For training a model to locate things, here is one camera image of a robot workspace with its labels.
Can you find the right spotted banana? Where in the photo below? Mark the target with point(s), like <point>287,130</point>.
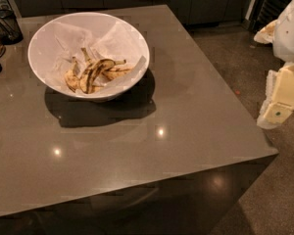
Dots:
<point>117,71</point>

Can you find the white ceramic bowl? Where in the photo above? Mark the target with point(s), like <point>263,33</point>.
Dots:
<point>43,49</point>

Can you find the white paper bowl liner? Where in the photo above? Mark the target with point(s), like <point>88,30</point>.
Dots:
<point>117,41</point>

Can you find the ripe spotted banana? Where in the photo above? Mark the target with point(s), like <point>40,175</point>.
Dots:
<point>91,72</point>

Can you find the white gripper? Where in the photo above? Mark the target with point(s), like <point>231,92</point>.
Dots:
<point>290,33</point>

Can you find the left spotted banana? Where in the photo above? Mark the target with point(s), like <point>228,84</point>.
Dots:
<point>71,76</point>

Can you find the black wire mesh basket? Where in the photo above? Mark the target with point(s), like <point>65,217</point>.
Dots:
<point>10,32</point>

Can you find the black louvered appliance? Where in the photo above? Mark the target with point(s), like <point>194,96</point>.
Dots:
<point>262,12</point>

